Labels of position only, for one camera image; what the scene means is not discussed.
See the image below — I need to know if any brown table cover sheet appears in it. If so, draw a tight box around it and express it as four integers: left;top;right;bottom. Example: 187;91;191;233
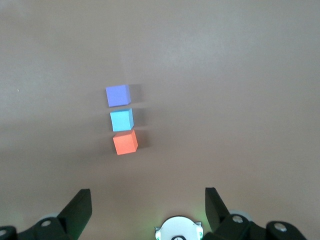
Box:
0;0;320;240

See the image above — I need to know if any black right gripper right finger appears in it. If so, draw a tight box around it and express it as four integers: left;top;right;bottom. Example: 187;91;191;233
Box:
202;187;308;240

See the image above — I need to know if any light blue foam block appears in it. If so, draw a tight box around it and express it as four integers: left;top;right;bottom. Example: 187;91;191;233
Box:
109;107;135;133

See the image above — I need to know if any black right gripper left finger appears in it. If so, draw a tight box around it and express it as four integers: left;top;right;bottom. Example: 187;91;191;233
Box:
0;188;93;240

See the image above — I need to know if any orange foam block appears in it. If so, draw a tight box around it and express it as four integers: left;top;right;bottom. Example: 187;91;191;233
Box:
112;129;139;156

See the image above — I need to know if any purple foam block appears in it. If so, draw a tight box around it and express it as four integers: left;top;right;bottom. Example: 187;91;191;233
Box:
105;84;132;108

